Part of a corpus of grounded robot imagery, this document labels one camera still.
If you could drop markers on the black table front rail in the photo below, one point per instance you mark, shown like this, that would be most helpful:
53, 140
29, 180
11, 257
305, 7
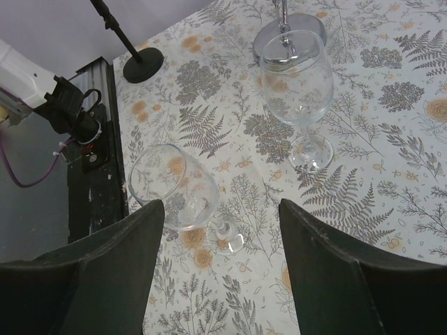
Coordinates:
96, 181

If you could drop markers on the floral tablecloth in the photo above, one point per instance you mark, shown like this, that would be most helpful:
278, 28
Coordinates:
361, 145

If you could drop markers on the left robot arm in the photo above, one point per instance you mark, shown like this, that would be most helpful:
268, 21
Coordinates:
27, 87

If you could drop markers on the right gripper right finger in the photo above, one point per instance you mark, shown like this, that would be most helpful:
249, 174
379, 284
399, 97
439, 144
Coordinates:
342, 285

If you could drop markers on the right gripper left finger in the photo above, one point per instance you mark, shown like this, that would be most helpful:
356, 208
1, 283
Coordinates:
97, 285

